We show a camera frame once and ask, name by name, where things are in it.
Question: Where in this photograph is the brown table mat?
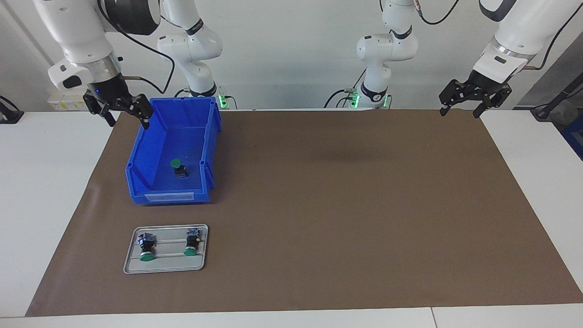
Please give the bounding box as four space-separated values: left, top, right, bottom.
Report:
25 108 583 317

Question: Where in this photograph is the white power strip box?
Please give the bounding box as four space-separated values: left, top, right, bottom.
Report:
48 89 87 111

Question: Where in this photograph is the blue crate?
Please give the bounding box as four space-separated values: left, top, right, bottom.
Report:
561 114 583 161

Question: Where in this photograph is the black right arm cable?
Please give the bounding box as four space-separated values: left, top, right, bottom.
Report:
98 0 175 94

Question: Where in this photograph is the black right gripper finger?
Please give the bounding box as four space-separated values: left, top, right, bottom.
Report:
83 91 117 127
119 95 154 130

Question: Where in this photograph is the black pole stand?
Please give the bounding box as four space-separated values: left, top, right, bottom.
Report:
531 73 583 121

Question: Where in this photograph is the blue plastic storage bin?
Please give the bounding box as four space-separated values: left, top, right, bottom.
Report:
125 97 222 205

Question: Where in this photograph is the green push button switch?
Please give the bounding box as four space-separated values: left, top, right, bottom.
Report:
184 228 202 256
170 158 189 179
138 232 158 262

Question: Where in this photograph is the black clamp stand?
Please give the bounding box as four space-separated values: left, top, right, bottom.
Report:
0 96 24 124

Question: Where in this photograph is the silver metal tray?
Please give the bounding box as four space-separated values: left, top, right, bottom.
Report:
123 224 209 274

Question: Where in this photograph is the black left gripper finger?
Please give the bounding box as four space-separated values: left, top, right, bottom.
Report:
439 80 472 117
473 86 513 119

